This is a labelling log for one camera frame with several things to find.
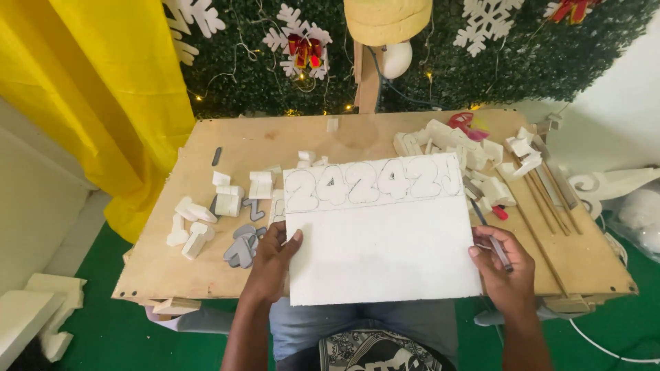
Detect person's right hand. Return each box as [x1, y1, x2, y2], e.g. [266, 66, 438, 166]
[468, 225, 537, 315]

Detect person's left hand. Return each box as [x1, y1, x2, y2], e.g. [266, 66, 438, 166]
[244, 222, 304, 304]

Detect grey pen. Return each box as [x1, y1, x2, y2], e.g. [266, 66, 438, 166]
[470, 198, 514, 273]

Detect white foam sheet with outlines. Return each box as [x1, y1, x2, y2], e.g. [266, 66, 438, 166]
[283, 153, 484, 307]

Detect pile of grey letter templates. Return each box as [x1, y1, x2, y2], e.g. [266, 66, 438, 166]
[223, 224, 268, 270]

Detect grey zigzag template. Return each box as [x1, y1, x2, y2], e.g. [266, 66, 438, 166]
[242, 198, 266, 223]

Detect person's blue jeans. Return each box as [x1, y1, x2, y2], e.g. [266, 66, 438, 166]
[145, 297, 573, 362]

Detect group of white foam cutouts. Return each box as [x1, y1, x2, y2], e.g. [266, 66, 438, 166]
[165, 150, 331, 261]

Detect bundle of wooden sticks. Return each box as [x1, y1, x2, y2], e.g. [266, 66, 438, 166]
[508, 155, 584, 297]

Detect wooden block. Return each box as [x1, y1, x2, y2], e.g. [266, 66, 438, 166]
[153, 297, 202, 316]

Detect metal ruler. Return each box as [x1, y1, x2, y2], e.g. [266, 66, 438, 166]
[531, 135, 579, 209]

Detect heap of white foam offcuts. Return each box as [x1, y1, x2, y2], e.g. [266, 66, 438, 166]
[393, 119, 543, 216]

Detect person's black patterned shirt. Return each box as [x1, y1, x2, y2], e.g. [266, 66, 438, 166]
[276, 330, 458, 371]

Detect white foam scroll ornament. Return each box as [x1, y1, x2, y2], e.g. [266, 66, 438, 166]
[567, 167, 660, 220]

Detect clear plastic bag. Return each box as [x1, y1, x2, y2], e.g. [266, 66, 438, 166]
[603, 180, 660, 265]

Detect red and pink plastic tool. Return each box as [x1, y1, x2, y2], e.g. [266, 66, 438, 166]
[448, 112, 491, 143]

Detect green hedge backdrop with lights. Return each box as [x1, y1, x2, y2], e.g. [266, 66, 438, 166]
[164, 0, 660, 119]

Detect white snowflake with red bow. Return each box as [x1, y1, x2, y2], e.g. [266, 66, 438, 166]
[261, 3, 334, 81]

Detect white foam blocks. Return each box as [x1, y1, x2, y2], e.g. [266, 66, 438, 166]
[0, 273, 87, 371]

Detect yellow curtain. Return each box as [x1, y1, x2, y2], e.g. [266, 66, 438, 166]
[0, 0, 197, 245]

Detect white snowflake decoration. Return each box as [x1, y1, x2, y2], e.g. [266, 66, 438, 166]
[163, 0, 227, 39]
[164, 15, 200, 67]
[453, 0, 526, 58]

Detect white foam egg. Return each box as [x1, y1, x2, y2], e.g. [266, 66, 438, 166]
[382, 41, 414, 80]

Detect yellow foam cylinder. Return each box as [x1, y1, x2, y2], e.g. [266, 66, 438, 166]
[343, 0, 433, 47]

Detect red and gold bow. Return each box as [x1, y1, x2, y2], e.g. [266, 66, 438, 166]
[544, 0, 604, 25]

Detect white cable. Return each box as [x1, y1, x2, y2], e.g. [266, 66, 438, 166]
[568, 232, 660, 364]

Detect wooden post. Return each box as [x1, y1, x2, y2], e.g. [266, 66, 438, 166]
[353, 40, 383, 114]

